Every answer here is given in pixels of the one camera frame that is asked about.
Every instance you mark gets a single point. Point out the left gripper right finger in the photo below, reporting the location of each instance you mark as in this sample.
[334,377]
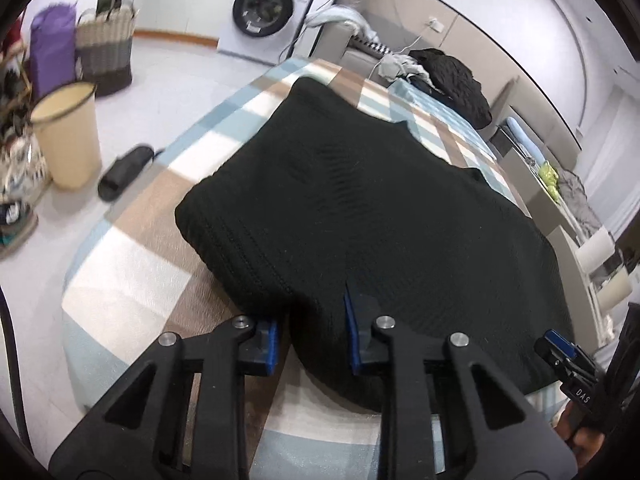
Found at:
[448,411]

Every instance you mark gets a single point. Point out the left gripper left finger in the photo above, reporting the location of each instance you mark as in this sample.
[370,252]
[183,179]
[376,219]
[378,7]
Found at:
[178,412]

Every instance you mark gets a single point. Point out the black knit sweater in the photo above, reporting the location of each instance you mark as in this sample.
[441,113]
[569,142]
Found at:
[324,195]

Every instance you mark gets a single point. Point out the right hand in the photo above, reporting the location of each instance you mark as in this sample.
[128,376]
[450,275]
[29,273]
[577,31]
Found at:
[586,442]

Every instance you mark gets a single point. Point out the checked bed blanket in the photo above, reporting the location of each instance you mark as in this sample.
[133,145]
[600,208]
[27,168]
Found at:
[134,277]

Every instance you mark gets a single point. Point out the grey crumpled cloth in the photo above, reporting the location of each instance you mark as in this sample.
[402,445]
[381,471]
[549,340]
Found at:
[574,195]

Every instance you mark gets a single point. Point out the left black slipper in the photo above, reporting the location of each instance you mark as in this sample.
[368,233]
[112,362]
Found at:
[123,172]

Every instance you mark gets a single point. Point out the green black sneaker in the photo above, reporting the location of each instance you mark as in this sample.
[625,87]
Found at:
[18,221]

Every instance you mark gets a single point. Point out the beige waste bin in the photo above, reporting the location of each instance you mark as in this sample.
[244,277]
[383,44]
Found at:
[64,123]

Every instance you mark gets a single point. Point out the folded checked blanket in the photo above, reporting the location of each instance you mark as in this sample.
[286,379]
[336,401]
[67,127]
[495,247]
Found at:
[444,113]

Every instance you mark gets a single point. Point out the black quilted jacket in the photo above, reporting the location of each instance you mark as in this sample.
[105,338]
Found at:
[452,84]

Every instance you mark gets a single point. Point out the woven laundry basket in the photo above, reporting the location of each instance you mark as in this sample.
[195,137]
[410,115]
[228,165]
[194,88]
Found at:
[103,48]

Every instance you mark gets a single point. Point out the grey sofa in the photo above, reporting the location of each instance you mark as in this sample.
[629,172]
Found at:
[342,41]

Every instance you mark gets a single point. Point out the purple bag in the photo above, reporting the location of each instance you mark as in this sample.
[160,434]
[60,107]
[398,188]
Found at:
[52,48]

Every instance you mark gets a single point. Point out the white washing machine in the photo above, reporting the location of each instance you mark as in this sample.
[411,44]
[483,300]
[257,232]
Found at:
[262,31]

